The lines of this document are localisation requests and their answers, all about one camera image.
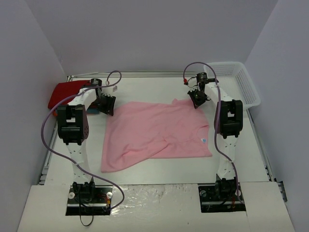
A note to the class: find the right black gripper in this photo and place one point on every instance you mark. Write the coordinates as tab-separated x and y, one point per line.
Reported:
197	95

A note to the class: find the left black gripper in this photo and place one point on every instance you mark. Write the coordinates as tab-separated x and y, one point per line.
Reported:
106	102

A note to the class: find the pink t shirt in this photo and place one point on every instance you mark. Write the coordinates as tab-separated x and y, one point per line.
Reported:
141	130

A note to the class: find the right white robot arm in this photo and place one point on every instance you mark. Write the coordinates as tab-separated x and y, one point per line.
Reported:
228	123

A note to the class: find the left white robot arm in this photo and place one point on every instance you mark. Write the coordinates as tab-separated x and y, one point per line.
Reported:
73	127

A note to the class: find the folded teal t shirt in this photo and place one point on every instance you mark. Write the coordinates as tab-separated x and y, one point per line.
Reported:
92	110

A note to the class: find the white plastic basket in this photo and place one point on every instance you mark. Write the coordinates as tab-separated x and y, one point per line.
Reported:
234	79

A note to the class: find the folded red t shirt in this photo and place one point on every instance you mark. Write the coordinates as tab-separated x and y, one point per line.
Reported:
64	90

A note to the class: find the white foam board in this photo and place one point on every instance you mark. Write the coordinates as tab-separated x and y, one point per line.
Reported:
158	208

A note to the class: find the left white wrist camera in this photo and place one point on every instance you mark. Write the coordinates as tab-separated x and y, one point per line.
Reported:
110	89

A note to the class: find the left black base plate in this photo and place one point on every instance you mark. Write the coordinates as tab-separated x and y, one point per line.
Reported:
98	203

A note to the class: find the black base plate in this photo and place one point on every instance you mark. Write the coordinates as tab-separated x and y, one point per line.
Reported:
211	202
98	203

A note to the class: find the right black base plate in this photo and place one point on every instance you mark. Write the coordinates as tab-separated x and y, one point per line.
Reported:
211	202

